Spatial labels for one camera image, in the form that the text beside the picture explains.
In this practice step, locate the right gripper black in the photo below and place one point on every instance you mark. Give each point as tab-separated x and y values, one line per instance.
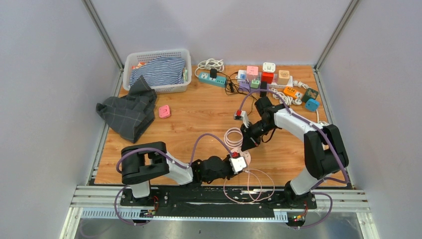
251	141

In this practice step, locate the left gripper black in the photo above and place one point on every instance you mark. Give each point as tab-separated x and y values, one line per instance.
227	160

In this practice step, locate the round pink power strip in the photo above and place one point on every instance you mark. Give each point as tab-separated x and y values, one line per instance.
247	156

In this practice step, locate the orange power strip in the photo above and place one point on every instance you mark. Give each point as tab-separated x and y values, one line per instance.
295	94

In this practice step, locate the blue cube socket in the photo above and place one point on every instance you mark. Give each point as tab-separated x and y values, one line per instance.
312	105

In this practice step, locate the pink cube adapter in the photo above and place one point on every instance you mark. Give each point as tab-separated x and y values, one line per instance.
164	112

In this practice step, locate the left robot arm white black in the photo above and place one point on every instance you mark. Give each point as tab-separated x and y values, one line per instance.
141	163

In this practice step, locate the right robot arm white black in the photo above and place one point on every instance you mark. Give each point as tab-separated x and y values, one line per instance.
324	150

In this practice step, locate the red cube socket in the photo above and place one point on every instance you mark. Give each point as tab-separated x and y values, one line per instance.
267	77

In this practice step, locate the pink cube socket back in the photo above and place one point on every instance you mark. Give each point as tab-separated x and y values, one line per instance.
251	73

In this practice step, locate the tan cube socket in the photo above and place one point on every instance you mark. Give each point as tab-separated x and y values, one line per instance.
283	77

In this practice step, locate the white cube socket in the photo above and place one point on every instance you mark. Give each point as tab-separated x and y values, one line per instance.
268	67

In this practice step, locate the dark green cube socket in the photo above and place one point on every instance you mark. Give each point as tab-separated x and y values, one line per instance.
309	94

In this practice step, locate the purple power strip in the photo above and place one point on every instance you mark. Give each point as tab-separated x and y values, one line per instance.
245	86

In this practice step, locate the green small adapter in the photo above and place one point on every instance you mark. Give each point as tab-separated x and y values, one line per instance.
254	84

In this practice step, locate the black power adapter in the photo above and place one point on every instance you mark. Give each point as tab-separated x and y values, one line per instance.
263	88

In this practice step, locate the white long power strip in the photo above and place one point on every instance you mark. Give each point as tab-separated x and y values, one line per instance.
274	83

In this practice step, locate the teal power strip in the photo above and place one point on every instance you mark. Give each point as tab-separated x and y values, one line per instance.
218	81

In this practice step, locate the white blue small adapter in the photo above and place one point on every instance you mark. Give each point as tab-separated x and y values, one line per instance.
242	76

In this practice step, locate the black charger on teal strip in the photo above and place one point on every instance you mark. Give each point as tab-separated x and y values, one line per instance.
213	73

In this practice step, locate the white plastic basket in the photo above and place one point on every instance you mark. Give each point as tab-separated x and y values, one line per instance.
135	60

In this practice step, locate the blue white striped cloth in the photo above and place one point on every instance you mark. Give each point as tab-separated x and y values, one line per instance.
160	71

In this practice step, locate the dark grey checked cloth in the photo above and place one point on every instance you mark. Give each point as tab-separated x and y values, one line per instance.
132	114

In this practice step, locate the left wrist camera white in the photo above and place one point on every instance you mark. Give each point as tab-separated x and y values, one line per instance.
238	161

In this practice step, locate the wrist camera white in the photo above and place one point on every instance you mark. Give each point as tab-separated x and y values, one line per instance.
238	161
242	116

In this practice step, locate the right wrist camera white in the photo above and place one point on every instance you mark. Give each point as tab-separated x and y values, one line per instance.
242	116

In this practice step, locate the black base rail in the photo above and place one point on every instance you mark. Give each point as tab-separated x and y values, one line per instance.
214	201

